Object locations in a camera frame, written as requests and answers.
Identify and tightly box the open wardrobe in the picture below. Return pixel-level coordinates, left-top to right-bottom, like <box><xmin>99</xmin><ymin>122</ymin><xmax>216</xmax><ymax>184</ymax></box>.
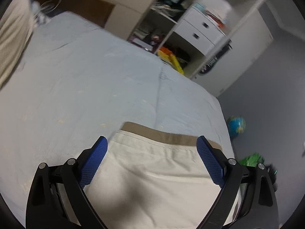
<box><xmin>128</xmin><ymin>0</ymin><xmax>265</xmax><ymax>79</ymax></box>

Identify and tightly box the cream knitted blanket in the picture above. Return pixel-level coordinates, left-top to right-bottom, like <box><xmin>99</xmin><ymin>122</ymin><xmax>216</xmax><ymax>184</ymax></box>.
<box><xmin>0</xmin><ymin>0</ymin><xmax>34</xmax><ymax>85</ymax></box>

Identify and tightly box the white drawer unit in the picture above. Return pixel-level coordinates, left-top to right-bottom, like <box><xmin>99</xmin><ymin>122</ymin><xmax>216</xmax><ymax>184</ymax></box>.
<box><xmin>174</xmin><ymin>7</ymin><xmax>225</xmax><ymax>55</ymax></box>

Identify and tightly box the light blue bed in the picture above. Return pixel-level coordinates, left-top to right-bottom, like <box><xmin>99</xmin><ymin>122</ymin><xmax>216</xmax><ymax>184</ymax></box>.
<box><xmin>1</xmin><ymin>12</ymin><xmax>226</xmax><ymax>223</ymax></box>

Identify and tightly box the black Yonex racket bag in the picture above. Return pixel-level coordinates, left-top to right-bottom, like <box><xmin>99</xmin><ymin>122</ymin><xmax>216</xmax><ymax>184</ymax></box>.
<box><xmin>198</xmin><ymin>40</ymin><xmax>232</xmax><ymax>76</ymax></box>

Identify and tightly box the orange yellow clothes pile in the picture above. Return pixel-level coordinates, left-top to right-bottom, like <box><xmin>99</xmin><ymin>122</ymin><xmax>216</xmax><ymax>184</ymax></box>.
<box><xmin>157</xmin><ymin>47</ymin><xmax>184</xmax><ymax>75</ymax></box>

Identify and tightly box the blue globe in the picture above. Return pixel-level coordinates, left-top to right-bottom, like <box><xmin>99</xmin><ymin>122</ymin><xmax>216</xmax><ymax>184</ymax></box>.
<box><xmin>226</xmin><ymin>116</ymin><xmax>246</xmax><ymax>139</ymax></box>

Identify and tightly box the white jacket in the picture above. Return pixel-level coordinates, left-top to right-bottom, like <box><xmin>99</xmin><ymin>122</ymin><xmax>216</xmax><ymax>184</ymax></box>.
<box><xmin>85</xmin><ymin>122</ymin><xmax>234</xmax><ymax>228</ymax></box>

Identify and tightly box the green plastic bag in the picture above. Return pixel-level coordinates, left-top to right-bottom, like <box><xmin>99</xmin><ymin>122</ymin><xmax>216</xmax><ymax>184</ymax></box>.
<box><xmin>239</xmin><ymin>152</ymin><xmax>265</xmax><ymax>167</ymax></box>

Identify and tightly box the brown wooden headboard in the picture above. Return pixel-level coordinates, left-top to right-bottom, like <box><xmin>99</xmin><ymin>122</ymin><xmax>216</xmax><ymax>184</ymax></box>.
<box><xmin>49</xmin><ymin>0</ymin><xmax>115</xmax><ymax>28</ymax></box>

